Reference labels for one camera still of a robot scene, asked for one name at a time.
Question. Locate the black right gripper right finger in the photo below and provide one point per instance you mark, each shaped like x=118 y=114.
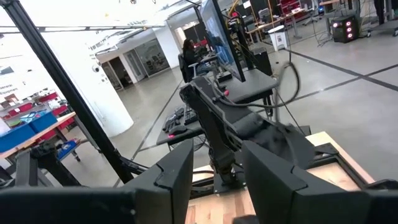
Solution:
x=273 y=186

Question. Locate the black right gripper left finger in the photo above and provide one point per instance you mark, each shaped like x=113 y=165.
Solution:
x=171 y=180

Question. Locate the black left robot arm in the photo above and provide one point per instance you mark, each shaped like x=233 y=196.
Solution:
x=214 y=137

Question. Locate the black computer mouse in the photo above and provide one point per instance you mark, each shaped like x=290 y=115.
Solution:
x=178 y=130

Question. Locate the black keyboard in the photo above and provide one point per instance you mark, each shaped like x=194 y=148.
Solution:
x=190 y=115

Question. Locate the black desk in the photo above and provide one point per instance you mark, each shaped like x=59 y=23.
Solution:
x=248 y=84

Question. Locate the white waste bin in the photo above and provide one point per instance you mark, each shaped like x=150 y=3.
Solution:
x=277 y=39

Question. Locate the wooden work table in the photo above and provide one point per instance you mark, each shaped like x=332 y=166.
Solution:
x=66 y=118

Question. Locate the white pillar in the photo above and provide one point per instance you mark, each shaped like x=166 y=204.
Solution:
x=93 y=87

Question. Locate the large flat monitor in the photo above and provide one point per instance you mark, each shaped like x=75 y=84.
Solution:
x=222 y=40

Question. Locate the person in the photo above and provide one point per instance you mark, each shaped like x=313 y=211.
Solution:
x=188 y=54

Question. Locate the computer tower with glowing fans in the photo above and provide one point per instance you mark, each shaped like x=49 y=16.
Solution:
x=345 y=28

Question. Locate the blue storage bin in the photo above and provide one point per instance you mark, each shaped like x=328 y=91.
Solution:
x=43 y=122
x=15 y=138

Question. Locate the red storage bin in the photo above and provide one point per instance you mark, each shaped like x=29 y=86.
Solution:
x=48 y=97
x=20 y=109

